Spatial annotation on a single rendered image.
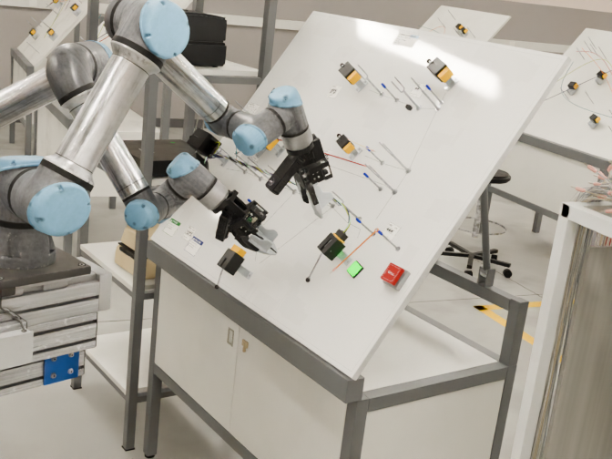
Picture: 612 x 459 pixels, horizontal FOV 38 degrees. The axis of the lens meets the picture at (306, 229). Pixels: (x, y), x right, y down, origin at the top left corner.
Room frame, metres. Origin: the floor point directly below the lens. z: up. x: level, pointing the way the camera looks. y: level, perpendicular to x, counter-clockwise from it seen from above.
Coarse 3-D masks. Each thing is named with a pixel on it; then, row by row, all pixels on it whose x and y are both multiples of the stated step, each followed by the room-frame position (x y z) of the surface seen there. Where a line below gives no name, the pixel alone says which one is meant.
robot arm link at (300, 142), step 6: (306, 132) 2.17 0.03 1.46; (282, 138) 2.18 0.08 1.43; (288, 138) 2.16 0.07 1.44; (294, 138) 2.16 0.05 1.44; (300, 138) 2.16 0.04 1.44; (306, 138) 2.17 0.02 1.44; (288, 144) 2.17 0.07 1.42; (294, 144) 2.17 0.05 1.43; (300, 144) 2.17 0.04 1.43; (306, 144) 2.17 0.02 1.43; (294, 150) 2.18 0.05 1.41
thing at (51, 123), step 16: (176, 0) 5.51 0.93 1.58; (192, 0) 5.35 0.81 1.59; (48, 112) 5.70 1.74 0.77; (64, 112) 5.24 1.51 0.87; (128, 112) 5.90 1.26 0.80; (48, 128) 5.69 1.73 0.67; (64, 128) 5.25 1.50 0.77; (128, 128) 5.33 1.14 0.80; (160, 128) 5.32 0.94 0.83; (48, 144) 5.67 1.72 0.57; (96, 176) 5.16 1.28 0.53; (96, 192) 5.17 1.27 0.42; (112, 192) 5.21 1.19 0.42; (112, 208) 6.31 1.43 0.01; (64, 240) 5.06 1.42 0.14
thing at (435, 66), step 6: (438, 60) 2.58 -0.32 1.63; (426, 66) 2.60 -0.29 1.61; (432, 66) 2.58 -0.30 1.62; (438, 66) 2.56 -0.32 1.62; (444, 66) 2.55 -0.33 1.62; (432, 72) 2.57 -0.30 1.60; (438, 72) 2.55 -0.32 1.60; (438, 78) 2.56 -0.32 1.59; (450, 78) 2.62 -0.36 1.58; (456, 78) 2.62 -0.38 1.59; (450, 84) 2.62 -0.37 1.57
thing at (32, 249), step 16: (0, 224) 1.80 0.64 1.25; (16, 224) 1.80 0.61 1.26; (0, 240) 1.79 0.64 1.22; (16, 240) 1.79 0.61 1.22; (32, 240) 1.81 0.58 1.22; (48, 240) 1.84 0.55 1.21; (0, 256) 1.78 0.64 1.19; (16, 256) 1.79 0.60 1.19; (32, 256) 1.80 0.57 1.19; (48, 256) 1.83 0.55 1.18
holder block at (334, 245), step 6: (330, 234) 2.35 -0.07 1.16; (324, 240) 2.34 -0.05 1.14; (336, 240) 2.31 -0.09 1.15; (318, 246) 2.34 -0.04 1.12; (330, 246) 2.31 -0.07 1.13; (336, 246) 2.32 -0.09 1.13; (342, 246) 2.33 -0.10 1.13; (324, 252) 2.31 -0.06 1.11; (330, 252) 2.32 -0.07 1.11; (336, 252) 2.32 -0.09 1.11; (330, 258) 2.32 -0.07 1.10
